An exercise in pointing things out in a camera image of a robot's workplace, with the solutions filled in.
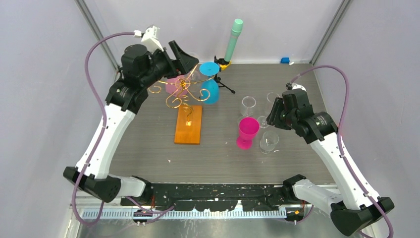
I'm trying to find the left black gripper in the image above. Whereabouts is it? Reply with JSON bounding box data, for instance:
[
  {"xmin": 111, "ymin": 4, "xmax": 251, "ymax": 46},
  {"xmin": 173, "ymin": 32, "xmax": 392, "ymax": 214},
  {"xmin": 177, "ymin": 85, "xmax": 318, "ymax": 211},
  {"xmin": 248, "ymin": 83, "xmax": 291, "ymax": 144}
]
[{"xmin": 141, "ymin": 41, "xmax": 198, "ymax": 88}]

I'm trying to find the clear wine glass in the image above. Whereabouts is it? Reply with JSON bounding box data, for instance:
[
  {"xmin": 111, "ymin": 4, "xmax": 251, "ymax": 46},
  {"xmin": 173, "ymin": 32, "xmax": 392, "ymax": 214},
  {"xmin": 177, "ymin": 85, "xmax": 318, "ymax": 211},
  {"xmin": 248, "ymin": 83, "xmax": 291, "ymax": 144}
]
[{"xmin": 257, "ymin": 92, "xmax": 280, "ymax": 128}]

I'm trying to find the blue plastic wine glass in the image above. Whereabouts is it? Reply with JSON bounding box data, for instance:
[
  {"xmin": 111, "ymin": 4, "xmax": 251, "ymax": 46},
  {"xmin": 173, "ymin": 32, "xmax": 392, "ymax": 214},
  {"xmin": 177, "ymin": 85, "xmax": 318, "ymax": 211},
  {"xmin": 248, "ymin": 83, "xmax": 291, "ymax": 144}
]
[{"xmin": 199, "ymin": 62, "xmax": 219, "ymax": 105}]

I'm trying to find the clear flute glass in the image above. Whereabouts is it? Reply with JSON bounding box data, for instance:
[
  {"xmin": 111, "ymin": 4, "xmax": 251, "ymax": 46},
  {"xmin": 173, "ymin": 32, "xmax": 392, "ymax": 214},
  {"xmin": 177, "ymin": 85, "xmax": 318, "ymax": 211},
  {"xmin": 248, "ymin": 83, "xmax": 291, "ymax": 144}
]
[{"xmin": 237, "ymin": 96, "xmax": 256, "ymax": 124}]

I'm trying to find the magenta plastic wine glass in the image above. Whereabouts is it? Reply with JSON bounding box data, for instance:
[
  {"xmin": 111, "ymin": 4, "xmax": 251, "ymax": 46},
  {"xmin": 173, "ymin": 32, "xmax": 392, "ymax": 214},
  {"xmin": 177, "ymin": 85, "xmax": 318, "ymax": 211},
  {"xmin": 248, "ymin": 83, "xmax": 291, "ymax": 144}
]
[{"xmin": 236, "ymin": 117, "xmax": 260, "ymax": 150}]

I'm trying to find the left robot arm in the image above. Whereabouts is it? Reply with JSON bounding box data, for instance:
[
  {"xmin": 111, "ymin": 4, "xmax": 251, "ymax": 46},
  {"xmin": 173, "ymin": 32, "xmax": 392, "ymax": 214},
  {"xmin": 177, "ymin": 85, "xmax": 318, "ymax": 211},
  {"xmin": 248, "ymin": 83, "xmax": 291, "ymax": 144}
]
[{"xmin": 63, "ymin": 41, "xmax": 199, "ymax": 205}]

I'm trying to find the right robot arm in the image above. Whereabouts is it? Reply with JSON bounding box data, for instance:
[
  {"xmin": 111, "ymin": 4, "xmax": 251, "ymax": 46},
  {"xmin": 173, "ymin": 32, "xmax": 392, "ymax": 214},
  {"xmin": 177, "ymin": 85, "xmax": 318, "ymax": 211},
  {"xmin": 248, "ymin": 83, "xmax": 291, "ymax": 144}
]
[{"xmin": 267, "ymin": 89, "xmax": 395, "ymax": 236}]

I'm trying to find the light pink plastic glass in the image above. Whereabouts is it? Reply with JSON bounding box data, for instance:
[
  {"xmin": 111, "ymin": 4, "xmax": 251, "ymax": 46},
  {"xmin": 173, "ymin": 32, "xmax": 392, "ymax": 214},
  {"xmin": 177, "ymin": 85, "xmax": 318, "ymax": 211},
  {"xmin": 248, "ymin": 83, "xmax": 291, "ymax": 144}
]
[{"xmin": 165, "ymin": 76, "xmax": 187, "ymax": 97}]

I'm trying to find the orange wooden rack base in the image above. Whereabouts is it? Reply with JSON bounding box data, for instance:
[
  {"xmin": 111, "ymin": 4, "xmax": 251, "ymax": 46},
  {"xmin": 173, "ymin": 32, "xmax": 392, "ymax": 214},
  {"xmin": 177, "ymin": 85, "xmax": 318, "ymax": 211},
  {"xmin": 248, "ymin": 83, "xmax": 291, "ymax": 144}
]
[{"xmin": 174, "ymin": 105, "xmax": 203, "ymax": 145}]

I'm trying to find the black yellow tripod stand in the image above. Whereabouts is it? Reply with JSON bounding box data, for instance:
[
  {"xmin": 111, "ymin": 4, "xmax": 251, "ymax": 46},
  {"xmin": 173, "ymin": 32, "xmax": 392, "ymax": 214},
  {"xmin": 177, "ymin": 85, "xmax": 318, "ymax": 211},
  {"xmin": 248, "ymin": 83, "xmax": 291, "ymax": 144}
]
[{"xmin": 213, "ymin": 56, "xmax": 236, "ymax": 94}]

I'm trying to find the small blue block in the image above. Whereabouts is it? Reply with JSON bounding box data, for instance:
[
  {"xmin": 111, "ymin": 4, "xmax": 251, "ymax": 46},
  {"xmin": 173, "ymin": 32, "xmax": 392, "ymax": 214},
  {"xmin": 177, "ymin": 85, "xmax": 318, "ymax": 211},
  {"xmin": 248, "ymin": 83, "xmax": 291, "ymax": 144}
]
[{"xmin": 280, "ymin": 57, "xmax": 290, "ymax": 64}]

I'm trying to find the mint green cylinder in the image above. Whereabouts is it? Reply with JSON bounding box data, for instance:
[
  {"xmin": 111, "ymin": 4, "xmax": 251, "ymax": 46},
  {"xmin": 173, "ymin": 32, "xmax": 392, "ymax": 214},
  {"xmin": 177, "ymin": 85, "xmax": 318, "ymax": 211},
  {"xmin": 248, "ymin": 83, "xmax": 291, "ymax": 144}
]
[{"xmin": 224, "ymin": 18, "xmax": 243, "ymax": 63}]

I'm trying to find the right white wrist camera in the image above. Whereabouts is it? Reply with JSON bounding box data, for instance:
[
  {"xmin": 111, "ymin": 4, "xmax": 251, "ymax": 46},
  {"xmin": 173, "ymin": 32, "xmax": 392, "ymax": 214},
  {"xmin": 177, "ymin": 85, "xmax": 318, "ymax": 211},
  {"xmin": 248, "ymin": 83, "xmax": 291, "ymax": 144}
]
[{"xmin": 286, "ymin": 82, "xmax": 306, "ymax": 92}]

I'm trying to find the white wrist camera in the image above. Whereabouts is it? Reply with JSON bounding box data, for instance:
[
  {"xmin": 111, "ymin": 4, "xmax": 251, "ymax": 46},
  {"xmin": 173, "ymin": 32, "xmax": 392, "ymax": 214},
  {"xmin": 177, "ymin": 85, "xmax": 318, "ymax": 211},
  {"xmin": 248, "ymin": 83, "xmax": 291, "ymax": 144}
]
[
  {"xmin": 133, "ymin": 25, "xmax": 164, "ymax": 53},
  {"xmin": 286, "ymin": 82, "xmax": 306, "ymax": 92}
]

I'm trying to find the gold wire glass rack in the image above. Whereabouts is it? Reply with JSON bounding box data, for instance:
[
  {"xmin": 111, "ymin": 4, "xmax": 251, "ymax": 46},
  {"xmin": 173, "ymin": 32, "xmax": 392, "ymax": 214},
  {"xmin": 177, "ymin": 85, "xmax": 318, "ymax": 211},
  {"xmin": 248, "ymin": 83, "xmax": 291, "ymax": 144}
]
[{"xmin": 148, "ymin": 62, "xmax": 219, "ymax": 127}]

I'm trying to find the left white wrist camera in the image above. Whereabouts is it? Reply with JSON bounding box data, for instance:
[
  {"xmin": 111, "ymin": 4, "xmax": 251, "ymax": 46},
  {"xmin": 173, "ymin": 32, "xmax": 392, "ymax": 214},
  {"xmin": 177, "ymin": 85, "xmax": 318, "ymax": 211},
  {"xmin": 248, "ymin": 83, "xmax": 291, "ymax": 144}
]
[{"xmin": 133, "ymin": 25, "xmax": 164, "ymax": 53}]

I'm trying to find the black base frame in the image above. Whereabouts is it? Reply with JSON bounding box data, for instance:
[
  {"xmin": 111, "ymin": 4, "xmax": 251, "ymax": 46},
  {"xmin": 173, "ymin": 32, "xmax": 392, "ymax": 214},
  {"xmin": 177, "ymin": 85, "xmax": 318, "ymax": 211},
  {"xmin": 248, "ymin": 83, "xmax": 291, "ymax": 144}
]
[{"xmin": 120, "ymin": 183, "xmax": 302, "ymax": 212}]

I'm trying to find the slotted metal rail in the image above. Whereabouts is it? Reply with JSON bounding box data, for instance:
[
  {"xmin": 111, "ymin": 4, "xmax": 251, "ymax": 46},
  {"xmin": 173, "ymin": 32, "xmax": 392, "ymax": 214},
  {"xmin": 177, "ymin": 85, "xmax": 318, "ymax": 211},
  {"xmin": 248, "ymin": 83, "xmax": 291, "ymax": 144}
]
[{"xmin": 101, "ymin": 208, "xmax": 287, "ymax": 220}]

